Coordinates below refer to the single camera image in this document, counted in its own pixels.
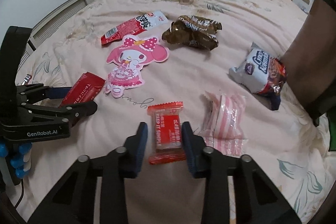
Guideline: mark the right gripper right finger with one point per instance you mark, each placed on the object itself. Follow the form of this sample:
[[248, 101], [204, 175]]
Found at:
[[193, 146]]

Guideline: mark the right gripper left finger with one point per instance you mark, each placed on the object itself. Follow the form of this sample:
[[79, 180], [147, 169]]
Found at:
[[135, 150]]

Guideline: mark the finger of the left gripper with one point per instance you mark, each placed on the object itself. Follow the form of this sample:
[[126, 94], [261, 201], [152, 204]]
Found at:
[[34, 93], [75, 112]]

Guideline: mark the small red candy packet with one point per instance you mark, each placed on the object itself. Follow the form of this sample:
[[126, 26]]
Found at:
[[167, 133]]

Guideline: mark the dark red snack packet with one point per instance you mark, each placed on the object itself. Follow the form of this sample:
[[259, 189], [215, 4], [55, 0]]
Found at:
[[86, 88]]

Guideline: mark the pink striped clear packet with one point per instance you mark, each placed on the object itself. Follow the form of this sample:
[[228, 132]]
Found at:
[[221, 127]]

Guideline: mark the pink cartoon character pouch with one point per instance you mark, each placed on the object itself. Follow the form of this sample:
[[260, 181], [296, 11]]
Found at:
[[130, 57]]

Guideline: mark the white cookie snack bag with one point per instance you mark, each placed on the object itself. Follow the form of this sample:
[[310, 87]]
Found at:
[[262, 74]]

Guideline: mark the brown foil snack bag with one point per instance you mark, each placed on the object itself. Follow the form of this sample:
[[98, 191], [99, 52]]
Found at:
[[193, 31]]

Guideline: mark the red white snack pouch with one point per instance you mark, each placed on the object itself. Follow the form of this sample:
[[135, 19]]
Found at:
[[134, 26]]

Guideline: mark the blue gloved left hand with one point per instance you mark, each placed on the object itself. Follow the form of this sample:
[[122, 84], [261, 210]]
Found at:
[[21, 162]]

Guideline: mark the white radiator cover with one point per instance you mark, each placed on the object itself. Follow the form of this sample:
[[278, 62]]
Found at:
[[50, 23]]

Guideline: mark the green tray box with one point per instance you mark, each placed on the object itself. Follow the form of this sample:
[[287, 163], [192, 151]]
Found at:
[[332, 129]]

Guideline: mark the brown black appliance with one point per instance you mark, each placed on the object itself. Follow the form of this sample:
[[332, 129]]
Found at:
[[310, 61]]

